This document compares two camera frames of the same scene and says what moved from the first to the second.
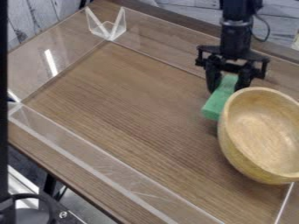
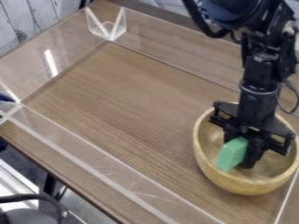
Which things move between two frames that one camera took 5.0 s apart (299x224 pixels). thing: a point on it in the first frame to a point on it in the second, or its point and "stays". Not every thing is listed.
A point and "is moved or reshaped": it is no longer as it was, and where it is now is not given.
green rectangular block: x=220 y=96 to x=232 y=154
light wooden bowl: x=258 y=134 is moved or reshaped
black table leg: x=51 y=184 stays
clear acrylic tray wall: x=108 y=89 stays
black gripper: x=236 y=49 to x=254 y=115
